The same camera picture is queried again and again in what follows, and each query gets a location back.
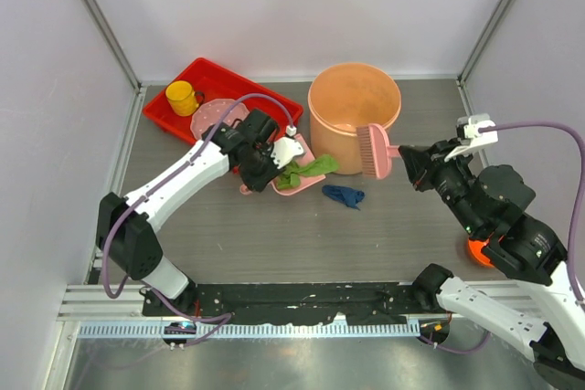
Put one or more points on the pink dotted plate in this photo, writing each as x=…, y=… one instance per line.
x=209, y=114

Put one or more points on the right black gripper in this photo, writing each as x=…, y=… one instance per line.
x=420, y=163

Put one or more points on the red plastic tray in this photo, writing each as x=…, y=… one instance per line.
x=217, y=83

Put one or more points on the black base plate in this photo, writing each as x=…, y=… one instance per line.
x=307, y=304

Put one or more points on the orange plastic bucket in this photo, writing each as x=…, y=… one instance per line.
x=342, y=98

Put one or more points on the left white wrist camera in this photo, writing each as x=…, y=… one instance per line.
x=287, y=148

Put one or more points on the pink hand brush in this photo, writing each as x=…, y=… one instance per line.
x=375, y=150

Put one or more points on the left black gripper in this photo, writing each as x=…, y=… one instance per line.
x=259, y=184

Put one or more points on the yellow mug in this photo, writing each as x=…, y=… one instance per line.
x=183, y=98

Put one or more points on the long green paper scrap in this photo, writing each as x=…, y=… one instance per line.
x=294, y=174

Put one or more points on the orange bowl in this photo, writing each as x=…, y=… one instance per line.
x=474, y=248

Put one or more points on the blue paper scrap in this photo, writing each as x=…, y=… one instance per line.
x=347, y=196

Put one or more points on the white slotted cable duct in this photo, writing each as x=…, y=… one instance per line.
x=183, y=329

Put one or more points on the pink dustpan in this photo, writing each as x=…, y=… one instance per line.
x=308, y=157

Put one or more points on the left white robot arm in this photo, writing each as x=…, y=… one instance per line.
x=128, y=225

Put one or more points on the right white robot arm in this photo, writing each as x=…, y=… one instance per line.
x=491, y=207

